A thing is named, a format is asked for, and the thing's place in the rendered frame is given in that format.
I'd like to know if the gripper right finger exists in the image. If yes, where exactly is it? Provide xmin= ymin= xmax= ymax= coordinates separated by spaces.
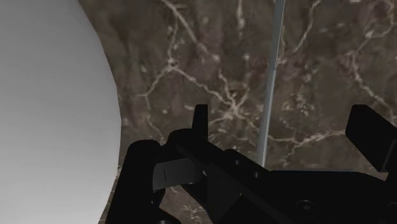
xmin=345 ymin=104 xmax=397 ymax=187

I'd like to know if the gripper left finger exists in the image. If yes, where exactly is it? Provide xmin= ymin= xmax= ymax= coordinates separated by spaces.
xmin=105 ymin=104 xmax=270 ymax=224

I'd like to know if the large white rounded object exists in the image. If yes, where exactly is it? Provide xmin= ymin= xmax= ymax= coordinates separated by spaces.
xmin=0 ymin=0 xmax=122 ymax=224

